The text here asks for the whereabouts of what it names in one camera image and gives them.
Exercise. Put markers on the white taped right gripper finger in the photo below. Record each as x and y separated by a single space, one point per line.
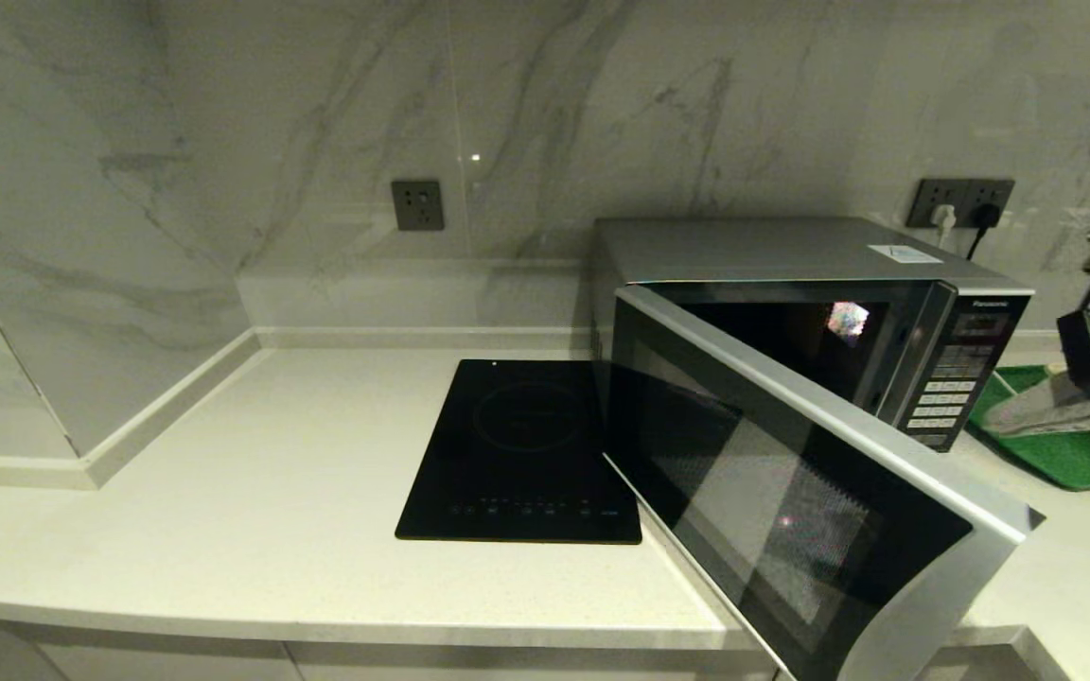
1056 397
1056 426

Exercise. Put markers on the black glass microwave door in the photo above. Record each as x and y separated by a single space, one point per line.
791 530

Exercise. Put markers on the white paper sheet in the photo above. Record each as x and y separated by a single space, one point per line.
905 253

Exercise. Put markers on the green tray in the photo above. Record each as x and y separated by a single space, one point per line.
1065 459

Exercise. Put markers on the black power plug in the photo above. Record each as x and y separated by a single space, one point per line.
985 216

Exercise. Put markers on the white power plug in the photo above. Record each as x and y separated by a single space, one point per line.
942 218

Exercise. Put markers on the black induction cooktop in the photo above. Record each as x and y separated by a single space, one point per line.
507 454

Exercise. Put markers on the grey double wall socket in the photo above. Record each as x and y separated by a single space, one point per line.
961 192

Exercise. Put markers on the grey single wall socket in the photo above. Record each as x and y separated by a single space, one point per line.
417 205

